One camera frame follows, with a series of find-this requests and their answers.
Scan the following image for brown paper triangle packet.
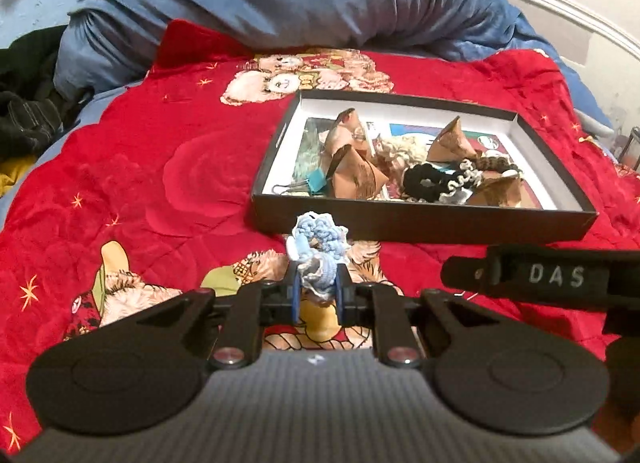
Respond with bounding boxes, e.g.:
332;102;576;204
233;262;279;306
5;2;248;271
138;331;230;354
322;109;371;154
427;115;478;164
325;145;389;200
467;178;524;208

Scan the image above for person's right hand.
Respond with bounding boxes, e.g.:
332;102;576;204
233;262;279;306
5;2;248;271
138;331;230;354
602;337;640;449

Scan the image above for yellow cloth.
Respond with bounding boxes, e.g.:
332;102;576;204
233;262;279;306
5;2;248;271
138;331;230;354
0;155;38;198

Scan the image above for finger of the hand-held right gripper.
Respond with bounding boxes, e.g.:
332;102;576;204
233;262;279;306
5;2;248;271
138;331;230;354
441;244;640;312

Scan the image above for blue white crochet scrunchie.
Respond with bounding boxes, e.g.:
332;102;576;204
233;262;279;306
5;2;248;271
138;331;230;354
285;212;352;302

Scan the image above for dark clothes pile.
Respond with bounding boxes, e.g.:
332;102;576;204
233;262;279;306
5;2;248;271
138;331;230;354
0;25;93;162

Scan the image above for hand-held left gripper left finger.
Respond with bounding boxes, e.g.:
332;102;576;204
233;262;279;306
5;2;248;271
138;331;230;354
136;260;303;370

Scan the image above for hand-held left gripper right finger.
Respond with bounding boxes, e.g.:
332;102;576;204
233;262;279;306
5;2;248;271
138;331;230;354
335;263;502;370

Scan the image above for brown hair claws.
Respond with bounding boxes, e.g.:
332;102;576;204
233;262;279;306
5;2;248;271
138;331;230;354
292;115;543;208

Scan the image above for brown braided hair tie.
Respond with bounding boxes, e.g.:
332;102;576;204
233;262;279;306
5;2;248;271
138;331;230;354
472;154;523;178

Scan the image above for black shallow cardboard box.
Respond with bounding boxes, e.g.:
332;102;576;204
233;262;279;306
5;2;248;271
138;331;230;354
250;89;599;246

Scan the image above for blue metal stool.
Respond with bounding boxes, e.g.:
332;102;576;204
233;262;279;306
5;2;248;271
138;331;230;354
617;125;640;166

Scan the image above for blue binder clip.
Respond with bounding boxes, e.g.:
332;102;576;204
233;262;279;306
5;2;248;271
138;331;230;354
272;170;328;196

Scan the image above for light blue bed sheet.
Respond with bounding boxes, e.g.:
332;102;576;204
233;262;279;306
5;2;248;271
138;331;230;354
0;0;166;204

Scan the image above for white wall moulding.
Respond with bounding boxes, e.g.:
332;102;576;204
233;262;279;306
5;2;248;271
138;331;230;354
442;0;640;56

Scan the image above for red printed blanket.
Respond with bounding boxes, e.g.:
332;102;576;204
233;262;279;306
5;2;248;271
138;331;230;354
0;18;640;454

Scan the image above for cream crochet scrunchie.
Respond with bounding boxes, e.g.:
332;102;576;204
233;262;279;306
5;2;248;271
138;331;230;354
375;135;431;174

